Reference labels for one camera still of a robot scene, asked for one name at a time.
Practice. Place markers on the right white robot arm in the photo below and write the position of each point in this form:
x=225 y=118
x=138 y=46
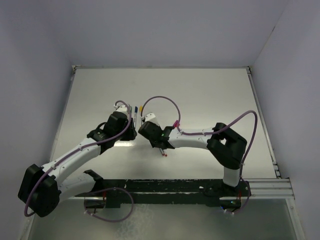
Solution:
x=228 y=147

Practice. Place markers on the purple pen cap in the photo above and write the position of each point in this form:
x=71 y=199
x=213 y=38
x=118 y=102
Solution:
x=176 y=123

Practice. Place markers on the blue marker pen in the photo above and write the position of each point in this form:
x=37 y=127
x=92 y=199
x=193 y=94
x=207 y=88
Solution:
x=135 y=116

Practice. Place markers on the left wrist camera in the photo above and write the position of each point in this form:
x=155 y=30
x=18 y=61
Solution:
x=122 y=108

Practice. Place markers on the yellow marker pen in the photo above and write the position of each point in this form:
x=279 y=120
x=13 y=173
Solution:
x=140 y=115

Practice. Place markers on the aluminium frame rail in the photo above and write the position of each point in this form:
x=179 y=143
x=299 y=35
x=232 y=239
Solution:
x=272 y=188

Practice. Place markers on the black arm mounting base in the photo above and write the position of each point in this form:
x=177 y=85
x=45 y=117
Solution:
x=208 y=192

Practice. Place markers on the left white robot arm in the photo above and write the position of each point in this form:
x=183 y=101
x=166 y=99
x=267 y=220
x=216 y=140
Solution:
x=44 y=187

